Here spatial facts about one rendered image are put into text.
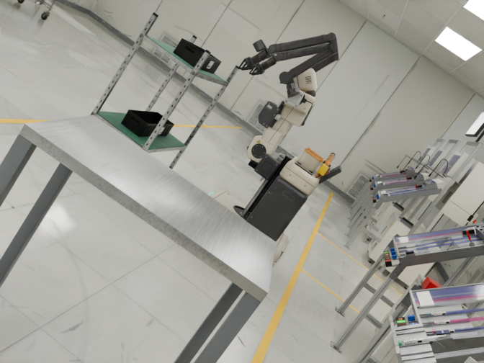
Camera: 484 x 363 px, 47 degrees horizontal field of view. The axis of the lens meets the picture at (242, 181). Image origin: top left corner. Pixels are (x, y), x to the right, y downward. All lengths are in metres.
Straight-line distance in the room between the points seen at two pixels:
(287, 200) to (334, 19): 7.75
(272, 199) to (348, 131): 7.35
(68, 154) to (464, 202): 6.02
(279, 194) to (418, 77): 7.62
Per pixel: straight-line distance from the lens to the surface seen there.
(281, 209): 3.74
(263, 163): 3.79
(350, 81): 11.04
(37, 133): 1.41
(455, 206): 7.03
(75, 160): 1.38
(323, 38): 3.71
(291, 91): 3.71
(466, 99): 11.17
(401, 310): 3.03
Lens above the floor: 1.23
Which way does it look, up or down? 11 degrees down
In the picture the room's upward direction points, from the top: 35 degrees clockwise
